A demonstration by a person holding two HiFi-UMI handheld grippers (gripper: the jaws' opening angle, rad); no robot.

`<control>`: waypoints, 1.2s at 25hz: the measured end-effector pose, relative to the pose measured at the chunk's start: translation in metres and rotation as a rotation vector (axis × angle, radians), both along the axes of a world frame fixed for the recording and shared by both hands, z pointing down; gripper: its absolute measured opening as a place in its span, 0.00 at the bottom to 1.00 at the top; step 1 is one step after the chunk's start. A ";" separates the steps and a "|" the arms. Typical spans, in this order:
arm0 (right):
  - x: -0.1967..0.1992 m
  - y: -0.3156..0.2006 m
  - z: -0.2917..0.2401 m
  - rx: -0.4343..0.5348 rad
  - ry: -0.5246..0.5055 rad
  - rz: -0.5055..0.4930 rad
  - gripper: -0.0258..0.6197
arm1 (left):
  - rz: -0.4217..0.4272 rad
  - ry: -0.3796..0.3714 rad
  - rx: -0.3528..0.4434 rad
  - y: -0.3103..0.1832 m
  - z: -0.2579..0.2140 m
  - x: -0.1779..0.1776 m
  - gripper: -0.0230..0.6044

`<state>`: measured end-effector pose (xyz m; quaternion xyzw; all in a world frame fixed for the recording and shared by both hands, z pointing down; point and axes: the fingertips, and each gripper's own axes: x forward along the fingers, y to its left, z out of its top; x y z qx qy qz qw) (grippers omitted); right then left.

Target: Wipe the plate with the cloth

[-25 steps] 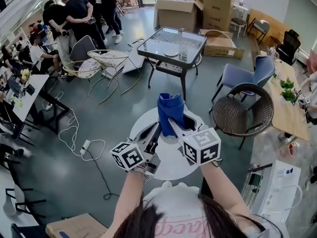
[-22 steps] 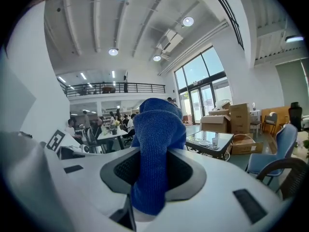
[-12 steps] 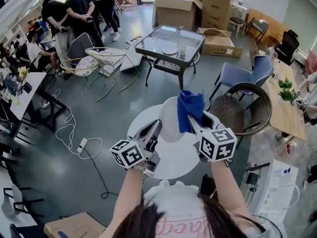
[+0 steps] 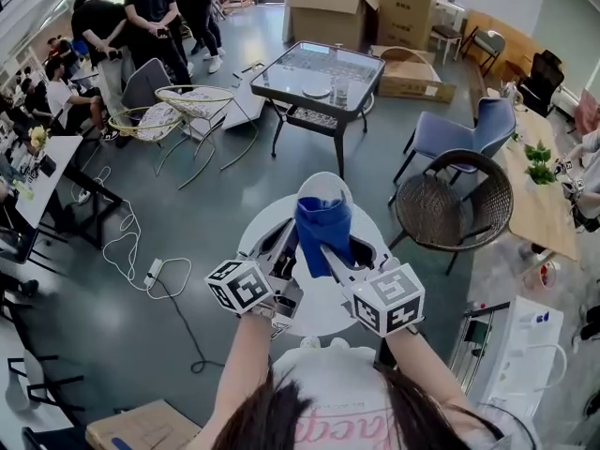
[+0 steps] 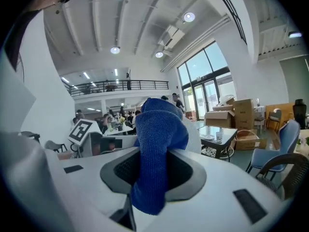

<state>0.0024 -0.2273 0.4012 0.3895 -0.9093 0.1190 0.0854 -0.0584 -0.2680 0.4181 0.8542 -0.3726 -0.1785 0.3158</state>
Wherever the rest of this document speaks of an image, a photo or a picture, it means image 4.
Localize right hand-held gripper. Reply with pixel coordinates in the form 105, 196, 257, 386
321, 235, 426, 338

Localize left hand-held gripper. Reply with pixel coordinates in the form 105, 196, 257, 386
204, 217, 304, 321

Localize blue cloth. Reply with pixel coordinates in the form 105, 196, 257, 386
294, 195, 353, 279

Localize white plate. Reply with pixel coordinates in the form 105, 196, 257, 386
296, 171, 355, 227

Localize person's right forearm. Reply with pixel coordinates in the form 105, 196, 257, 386
383, 330, 470, 421

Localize person's left forearm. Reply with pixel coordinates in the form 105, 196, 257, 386
199, 315, 276, 450

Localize white round table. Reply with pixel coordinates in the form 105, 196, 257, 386
237, 199, 393, 339

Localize dark wicker chair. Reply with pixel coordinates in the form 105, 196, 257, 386
386, 149, 516, 276

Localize person's white printed t-shirt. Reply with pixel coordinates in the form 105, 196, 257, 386
271, 344, 535, 450

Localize white power strip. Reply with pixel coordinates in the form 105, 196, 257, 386
142, 258, 163, 288

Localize white flat panel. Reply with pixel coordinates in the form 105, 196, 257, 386
220, 61, 278, 131

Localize blue upholstered chair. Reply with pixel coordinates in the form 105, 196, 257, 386
392, 96, 518, 196

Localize dark glass-top square table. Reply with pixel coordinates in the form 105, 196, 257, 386
249, 39, 386, 181

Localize white box appliance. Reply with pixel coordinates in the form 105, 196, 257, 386
482, 295, 568, 421

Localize plastic tub of small items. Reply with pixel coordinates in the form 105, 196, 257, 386
524, 261, 558, 293

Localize flat plain cardboard box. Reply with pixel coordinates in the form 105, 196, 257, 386
369, 44, 458, 105

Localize long wooden table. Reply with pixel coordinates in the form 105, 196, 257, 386
487, 86, 580, 264

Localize small green plant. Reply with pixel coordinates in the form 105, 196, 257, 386
523, 139, 553, 164
524, 161, 557, 188

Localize grey padded chair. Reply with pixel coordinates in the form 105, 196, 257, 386
120, 57, 174, 112

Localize curved wooden hoop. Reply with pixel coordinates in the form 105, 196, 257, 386
379, 47, 444, 83

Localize blue-striped flat cardboard box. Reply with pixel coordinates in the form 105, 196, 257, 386
85, 398, 203, 450

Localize white curved tube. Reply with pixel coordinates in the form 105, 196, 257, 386
496, 342, 569, 402

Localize open cardboard box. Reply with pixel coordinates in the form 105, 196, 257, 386
283, 0, 380, 53

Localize white rectangular black-legged table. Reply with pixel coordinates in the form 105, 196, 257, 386
13, 134, 124, 250

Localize white stool dark seat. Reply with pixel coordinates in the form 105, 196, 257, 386
429, 1, 468, 63

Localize grey folding chair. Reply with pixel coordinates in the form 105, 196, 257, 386
461, 29, 507, 77

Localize tall cardboard box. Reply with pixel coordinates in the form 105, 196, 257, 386
377, 0, 437, 51

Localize black office chair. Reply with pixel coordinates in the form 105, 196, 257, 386
517, 49, 566, 119

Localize yellow flower bunch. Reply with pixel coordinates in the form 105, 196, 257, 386
27, 126, 51, 152

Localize wooden boards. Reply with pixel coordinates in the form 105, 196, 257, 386
463, 9, 549, 83

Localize pink chair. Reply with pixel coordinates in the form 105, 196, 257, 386
574, 89, 600, 135

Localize black cable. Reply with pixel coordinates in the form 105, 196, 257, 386
157, 278, 226, 375

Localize metal wire rack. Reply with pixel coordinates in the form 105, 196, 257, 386
452, 300, 512, 393

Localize white cable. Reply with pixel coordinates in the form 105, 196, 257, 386
72, 165, 193, 299

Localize gold wire chair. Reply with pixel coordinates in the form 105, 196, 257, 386
107, 105, 188, 177
154, 84, 259, 189

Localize black frame chair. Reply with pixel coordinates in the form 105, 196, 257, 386
7, 352, 88, 426

